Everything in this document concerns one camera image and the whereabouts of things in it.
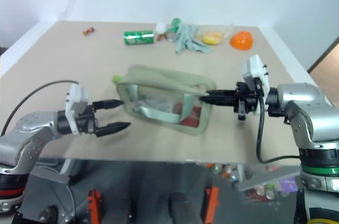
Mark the clear bag with yellow fruit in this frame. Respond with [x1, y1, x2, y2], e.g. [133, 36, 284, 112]
[197, 24, 235, 47]

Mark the orange and black clamp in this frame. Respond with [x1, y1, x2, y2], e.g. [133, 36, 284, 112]
[204, 185, 221, 224]
[87, 189, 103, 224]

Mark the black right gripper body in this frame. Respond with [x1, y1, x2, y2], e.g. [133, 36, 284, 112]
[233, 82, 262, 121]

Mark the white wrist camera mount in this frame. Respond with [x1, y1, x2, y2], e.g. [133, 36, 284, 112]
[242, 54, 271, 117]
[65, 83, 91, 136]

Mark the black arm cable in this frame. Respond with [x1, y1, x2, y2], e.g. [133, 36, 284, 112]
[0, 80, 80, 137]
[254, 77, 302, 164]

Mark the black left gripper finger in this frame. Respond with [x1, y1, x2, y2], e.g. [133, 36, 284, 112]
[92, 98, 123, 111]
[94, 121, 132, 138]

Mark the silver robot torso frame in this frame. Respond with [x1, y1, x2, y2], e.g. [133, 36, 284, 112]
[15, 159, 88, 224]

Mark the orange plastic bowl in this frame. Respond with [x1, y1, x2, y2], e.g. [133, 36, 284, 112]
[229, 30, 255, 51]

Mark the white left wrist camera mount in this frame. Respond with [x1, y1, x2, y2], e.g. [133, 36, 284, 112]
[65, 83, 91, 136]

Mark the grey-green cloth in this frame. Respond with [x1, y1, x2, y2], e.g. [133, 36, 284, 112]
[174, 23, 213, 56]

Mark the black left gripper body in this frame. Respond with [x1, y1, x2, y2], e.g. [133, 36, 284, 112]
[75, 103, 100, 136]

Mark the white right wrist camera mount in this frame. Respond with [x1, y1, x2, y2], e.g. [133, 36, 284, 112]
[242, 54, 271, 117]

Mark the brown wooden door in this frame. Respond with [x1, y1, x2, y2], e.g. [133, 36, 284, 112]
[307, 41, 339, 77]

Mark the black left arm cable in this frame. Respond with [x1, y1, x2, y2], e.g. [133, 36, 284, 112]
[0, 80, 80, 137]

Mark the bin of assorted items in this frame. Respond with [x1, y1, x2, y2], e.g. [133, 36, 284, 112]
[236, 165, 303, 207]

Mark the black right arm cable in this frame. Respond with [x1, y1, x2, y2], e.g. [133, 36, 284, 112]
[254, 77, 302, 164]

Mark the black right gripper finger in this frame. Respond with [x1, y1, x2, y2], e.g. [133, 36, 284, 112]
[201, 96, 236, 107]
[204, 89, 238, 97]

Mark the green pouch with clear window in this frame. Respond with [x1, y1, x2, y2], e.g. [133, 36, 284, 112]
[116, 64, 218, 137]

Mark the green soda can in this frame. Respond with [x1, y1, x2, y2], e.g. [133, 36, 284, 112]
[123, 30, 155, 46]

